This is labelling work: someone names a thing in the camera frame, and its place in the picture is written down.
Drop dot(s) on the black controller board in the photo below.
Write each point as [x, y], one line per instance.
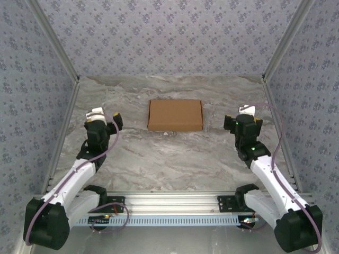
[247, 221]
[99, 219]

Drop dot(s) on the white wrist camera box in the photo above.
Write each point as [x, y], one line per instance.
[94, 112]
[246, 109]

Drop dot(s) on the brown cardboard box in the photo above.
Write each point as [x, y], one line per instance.
[174, 115]

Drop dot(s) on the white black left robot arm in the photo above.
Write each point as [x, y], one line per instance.
[71, 182]

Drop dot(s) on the aluminium frame post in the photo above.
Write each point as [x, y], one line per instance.
[286, 39]
[56, 39]

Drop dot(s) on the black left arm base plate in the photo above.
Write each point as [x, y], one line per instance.
[117, 207]

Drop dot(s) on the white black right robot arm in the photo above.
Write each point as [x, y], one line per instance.
[270, 182]

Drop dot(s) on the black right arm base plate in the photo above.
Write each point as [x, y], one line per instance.
[225, 203]

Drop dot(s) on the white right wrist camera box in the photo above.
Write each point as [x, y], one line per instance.
[246, 109]

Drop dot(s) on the aluminium table side rail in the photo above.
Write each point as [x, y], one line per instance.
[63, 127]
[276, 105]

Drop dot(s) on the aluminium mounting rail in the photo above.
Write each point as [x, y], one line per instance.
[169, 202]

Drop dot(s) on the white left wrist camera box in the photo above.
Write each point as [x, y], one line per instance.
[94, 112]

